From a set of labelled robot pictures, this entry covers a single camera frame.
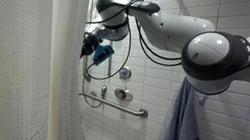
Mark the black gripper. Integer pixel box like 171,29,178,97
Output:
79,31,102,62

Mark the white dotted shower curtain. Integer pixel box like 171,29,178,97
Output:
0,0,113,140

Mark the round chrome valve knob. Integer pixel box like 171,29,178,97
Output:
117,64,135,82

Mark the oval chrome valve plate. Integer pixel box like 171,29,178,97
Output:
112,87,136,104

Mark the steel corner grab bar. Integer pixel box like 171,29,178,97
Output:
76,90,151,119

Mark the blue hanging cloth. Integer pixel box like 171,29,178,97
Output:
158,74,212,140

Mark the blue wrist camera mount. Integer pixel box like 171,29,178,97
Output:
90,42,117,69

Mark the chrome shower slide rail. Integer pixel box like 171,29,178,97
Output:
104,0,125,78

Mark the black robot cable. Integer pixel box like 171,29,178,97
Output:
76,0,192,93

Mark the metal shower hose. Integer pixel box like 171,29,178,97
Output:
74,0,121,111

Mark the chrome hose wall outlet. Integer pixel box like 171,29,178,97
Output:
98,83,109,100

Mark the metal wall hook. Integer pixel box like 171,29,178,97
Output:
196,91,208,108

